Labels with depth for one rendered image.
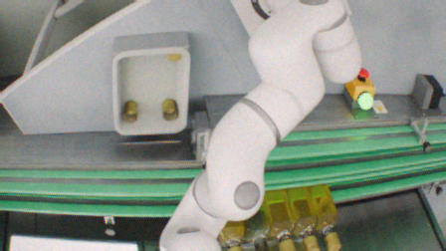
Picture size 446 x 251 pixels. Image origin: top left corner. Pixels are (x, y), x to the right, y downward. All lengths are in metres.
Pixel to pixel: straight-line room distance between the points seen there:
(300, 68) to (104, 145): 0.66
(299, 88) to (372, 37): 0.60
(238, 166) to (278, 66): 0.15
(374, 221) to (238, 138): 0.83
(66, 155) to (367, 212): 0.89
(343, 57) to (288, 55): 0.13
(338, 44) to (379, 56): 0.57
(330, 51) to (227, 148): 0.23
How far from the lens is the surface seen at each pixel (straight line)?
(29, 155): 1.27
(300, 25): 0.74
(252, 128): 0.73
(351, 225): 1.43
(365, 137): 1.26
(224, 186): 0.69
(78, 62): 1.19
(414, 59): 1.43
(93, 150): 1.25
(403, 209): 1.54
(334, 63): 0.82
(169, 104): 1.21
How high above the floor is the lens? 1.78
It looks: 51 degrees down
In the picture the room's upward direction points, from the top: 165 degrees clockwise
